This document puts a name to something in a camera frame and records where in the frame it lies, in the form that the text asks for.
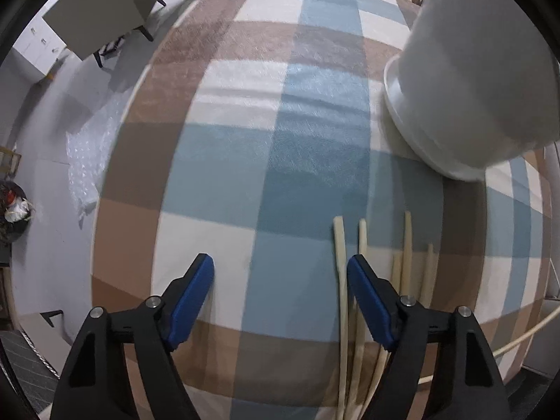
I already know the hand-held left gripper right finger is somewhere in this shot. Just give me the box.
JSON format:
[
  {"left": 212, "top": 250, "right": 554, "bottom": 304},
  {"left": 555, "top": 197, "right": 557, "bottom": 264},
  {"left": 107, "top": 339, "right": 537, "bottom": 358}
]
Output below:
[{"left": 346, "top": 254, "right": 512, "bottom": 420}]

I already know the plaid checked tablecloth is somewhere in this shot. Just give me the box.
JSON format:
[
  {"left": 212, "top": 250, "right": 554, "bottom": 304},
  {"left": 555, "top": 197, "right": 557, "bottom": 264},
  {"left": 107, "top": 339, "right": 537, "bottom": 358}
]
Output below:
[{"left": 90, "top": 0, "right": 553, "bottom": 420}]

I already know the beige cube armchair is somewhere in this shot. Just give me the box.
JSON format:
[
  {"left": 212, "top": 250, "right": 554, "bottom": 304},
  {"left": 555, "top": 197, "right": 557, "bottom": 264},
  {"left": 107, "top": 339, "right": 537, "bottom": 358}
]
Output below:
[{"left": 42, "top": 0, "right": 167, "bottom": 68}]

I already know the dark trash basket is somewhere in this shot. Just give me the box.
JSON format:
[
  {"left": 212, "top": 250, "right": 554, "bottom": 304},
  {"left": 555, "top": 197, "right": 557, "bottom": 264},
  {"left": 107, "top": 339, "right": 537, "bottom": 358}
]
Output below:
[{"left": 0, "top": 179, "right": 36, "bottom": 243}]

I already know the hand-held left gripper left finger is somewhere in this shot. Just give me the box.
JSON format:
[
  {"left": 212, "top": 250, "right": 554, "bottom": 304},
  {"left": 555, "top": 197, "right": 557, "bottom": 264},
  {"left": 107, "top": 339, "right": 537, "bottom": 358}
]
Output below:
[{"left": 50, "top": 253, "right": 215, "bottom": 420}]

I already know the white drawer cabinet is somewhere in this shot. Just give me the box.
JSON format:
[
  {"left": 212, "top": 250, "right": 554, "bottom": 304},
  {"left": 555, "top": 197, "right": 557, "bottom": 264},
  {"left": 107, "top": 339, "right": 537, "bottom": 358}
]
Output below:
[{"left": 13, "top": 4, "right": 71, "bottom": 82}]

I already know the clear bubble wrap sheet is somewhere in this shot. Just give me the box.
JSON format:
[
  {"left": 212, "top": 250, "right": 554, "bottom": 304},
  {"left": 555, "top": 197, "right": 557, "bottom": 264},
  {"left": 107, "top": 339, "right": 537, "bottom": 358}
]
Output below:
[{"left": 65, "top": 105, "right": 119, "bottom": 228}]

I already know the dark ribbed mat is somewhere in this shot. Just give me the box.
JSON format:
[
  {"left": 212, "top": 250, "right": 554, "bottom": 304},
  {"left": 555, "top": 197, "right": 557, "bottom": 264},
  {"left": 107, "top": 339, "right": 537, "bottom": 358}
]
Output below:
[{"left": 0, "top": 330, "right": 60, "bottom": 412}]

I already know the bunch of wooden chopsticks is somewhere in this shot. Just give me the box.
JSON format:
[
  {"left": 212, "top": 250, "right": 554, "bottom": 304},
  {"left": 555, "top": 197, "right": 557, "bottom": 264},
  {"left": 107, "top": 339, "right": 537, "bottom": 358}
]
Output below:
[{"left": 333, "top": 211, "right": 436, "bottom": 420}]

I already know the white divided utensil holder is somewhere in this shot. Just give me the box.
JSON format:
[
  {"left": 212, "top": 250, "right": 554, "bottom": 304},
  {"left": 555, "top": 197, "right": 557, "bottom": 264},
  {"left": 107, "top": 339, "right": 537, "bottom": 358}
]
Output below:
[{"left": 383, "top": 0, "right": 560, "bottom": 181}]

